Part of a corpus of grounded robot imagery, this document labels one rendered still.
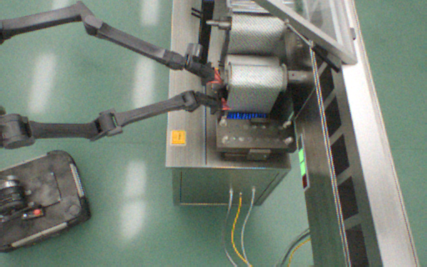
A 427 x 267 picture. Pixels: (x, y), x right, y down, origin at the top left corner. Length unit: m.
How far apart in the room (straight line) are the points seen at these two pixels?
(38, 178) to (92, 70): 1.10
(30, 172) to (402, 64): 3.30
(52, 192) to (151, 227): 0.71
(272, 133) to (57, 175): 1.50
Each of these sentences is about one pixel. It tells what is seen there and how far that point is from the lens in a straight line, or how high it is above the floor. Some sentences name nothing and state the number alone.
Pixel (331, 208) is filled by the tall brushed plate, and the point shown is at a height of 1.40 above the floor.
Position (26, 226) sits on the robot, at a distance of 2.63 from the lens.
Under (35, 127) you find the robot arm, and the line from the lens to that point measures 1.43.
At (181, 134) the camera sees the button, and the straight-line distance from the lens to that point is 1.90.
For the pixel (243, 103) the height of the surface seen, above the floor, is 1.12.
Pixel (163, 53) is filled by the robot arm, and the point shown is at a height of 1.39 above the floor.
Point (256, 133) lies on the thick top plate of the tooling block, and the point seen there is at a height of 1.03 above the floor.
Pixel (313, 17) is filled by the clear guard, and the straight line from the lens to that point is 1.28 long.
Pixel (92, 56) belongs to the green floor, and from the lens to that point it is 3.39.
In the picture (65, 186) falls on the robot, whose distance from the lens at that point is 2.62.
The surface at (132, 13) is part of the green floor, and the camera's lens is 3.66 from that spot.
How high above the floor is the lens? 2.64
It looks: 63 degrees down
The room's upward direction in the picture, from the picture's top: 12 degrees clockwise
